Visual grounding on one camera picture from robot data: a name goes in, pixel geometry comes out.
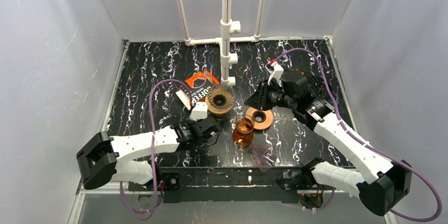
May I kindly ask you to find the orange coffee filter box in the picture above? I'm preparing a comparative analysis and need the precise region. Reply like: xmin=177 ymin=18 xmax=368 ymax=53
xmin=176 ymin=69 xmax=219 ymax=110

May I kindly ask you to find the amber glass server pitcher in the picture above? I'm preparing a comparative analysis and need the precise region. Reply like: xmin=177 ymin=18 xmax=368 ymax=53
xmin=232 ymin=116 xmax=254 ymax=147

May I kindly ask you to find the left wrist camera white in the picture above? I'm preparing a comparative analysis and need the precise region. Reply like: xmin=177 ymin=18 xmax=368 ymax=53
xmin=190 ymin=101 xmax=208 ymax=121

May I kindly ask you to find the white PVC pipe frame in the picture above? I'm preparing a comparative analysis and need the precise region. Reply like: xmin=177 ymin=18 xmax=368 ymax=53
xmin=176 ymin=0 xmax=265 ymax=87

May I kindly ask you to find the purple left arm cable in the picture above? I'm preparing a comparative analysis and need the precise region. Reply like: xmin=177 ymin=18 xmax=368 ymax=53
xmin=119 ymin=79 xmax=192 ymax=221

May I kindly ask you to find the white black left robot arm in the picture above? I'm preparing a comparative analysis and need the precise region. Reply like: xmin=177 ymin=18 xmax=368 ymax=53
xmin=76 ymin=117 xmax=221 ymax=190

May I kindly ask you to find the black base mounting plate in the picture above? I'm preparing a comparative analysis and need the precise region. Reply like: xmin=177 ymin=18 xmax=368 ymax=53
xmin=127 ymin=166 xmax=326 ymax=209

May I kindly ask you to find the wooden ring dripper holder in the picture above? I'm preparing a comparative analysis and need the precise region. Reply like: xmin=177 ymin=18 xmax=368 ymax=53
xmin=206 ymin=100 xmax=234 ymax=115

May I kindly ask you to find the black cable bundle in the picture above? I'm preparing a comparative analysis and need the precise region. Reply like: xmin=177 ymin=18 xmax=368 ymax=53
xmin=307 ymin=72 xmax=333 ymax=99

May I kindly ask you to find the clear glass ribbed dripper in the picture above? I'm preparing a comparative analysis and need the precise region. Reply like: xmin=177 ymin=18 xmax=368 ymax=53
xmin=206 ymin=84 xmax=235 ymax=107

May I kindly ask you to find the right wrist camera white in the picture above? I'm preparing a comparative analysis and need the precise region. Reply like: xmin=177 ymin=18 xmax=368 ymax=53
xmin=265 ymin=60 xmax=284 ymax=86

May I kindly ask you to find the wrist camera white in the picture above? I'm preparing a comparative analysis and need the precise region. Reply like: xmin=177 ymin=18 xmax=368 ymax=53
xmin=190 ymin=101 xmax=208 ymax=121
xmin=265 ymin=60 xmax=284 ymax=86

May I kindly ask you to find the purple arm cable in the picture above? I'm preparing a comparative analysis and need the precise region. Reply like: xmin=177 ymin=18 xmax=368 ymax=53
xmin=119 ymin=79 xmax=192 ymax=221
xmin=274 ymin=48 xmax=443 ymax=222

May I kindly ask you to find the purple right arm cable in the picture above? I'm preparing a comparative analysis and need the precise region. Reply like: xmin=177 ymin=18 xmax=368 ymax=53
xmin=274 ymin=48 xmax=443 ymax=222

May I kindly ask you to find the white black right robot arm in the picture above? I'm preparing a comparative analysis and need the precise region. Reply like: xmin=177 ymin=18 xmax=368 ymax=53
xmin=245 ymin=73 xmax=412 ymax=216

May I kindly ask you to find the pink translucent plastic dripper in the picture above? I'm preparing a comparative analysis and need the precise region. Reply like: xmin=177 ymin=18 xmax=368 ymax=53
xmin=249 ymin=144 xmax=277 ymax=172

